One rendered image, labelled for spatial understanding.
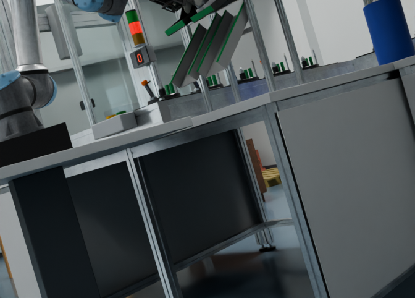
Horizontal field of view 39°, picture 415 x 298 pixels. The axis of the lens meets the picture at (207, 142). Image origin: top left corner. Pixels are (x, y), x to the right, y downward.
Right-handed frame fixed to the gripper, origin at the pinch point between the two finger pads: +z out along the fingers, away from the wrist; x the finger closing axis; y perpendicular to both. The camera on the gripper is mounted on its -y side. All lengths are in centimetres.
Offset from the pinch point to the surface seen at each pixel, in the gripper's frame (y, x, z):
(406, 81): 20, 30, 72
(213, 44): 11.8, -5.8, 10.1
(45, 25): -46, -148, -6
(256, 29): 10.1, 10.4, 16.4
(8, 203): 55, -156, -10
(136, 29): -13, -60, 6
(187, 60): 13.5, -20.8, 8.8
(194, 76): 24.8, -9.1, 4.7
